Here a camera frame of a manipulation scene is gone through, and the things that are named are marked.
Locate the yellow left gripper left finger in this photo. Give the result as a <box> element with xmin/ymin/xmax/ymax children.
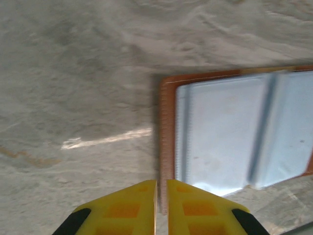
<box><xmin>52</xmin><ymin>180</ymin><xmax>157</xmax><ymax>235</ymax></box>

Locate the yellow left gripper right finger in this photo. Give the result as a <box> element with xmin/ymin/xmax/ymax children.
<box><xmin>167</xmin><ymin>179</ymin><xmax>267</xmax><ymax>235</ymax></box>

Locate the brown leather card holder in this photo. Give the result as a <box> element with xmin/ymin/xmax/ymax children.
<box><xmin>156</xmin><ymin>65</ymin><xmax>313</xmax><ymax>217</ymax></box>

